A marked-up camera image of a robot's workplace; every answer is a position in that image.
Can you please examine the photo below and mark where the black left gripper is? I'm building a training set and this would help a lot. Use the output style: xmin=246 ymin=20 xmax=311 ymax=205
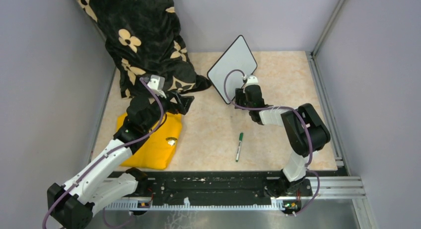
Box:
xmin=143 ymin=88 xmax=194 ymax=131

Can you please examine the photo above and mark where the green white marker pen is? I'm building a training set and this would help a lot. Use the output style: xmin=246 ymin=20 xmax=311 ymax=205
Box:
xmin=235 ymin=132 xmax=244 ymax=162

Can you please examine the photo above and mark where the white whiteboard black frame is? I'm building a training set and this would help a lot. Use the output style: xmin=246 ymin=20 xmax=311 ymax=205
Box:
xmin=207 ymin=35 xmax=258 ymax=104

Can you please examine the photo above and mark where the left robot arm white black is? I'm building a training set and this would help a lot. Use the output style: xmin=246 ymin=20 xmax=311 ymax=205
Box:
xmin=46 ymin=92 xmax=194 ymax=229

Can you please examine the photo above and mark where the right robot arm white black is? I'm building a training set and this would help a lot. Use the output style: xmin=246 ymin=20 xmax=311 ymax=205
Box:
xmin=234 ymin=85 xmax=331 ymax=197

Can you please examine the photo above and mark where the yellow folded cloth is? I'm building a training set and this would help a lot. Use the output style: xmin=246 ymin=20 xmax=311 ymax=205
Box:
xmin=121 ymin=113 xmax=182 ymax=170

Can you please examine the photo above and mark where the black floral blanket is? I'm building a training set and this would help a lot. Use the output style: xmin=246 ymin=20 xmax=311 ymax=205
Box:
xmin=76 ymin=0 xmax=211 ymax=98

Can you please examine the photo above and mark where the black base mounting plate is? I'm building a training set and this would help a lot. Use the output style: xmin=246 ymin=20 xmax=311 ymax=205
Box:
xmin=129 ymin=171 xmax=313 ymax=206

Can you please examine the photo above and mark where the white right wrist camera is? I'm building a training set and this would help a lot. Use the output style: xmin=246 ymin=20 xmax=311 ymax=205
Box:
xmin=243 ymin=75 xmax=259 ymax=88

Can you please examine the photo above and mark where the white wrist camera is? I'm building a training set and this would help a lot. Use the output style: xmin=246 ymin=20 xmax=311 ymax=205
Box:
xmin=147 ymin=75 xmax=167 ymax=98
xmin=243 ymin=75 xmax=259 ymax=88

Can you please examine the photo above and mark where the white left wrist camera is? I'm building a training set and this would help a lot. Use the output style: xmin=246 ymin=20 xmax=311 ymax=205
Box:
xmin=147 ymin=75 xmax=167 ymax=98

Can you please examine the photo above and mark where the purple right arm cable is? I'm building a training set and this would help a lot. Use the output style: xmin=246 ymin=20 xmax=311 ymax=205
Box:
xmin=223 ymin=69 xmax=321 ymax=216

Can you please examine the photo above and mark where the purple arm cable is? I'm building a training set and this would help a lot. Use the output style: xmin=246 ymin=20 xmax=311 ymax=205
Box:
xmin=223 ymin=69 xmax=321 ymax=216
xmin=42 ymin=77 xmax=166 ymax=229

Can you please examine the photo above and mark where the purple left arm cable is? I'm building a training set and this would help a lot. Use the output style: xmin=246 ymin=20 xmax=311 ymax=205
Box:
xmin=42 ymin=77 xmax=166 ymax=229

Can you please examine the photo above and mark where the aluminium frame rail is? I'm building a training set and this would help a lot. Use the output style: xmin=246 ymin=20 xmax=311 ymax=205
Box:
xmin=306 ymin=0 xmax=366 ymax=200

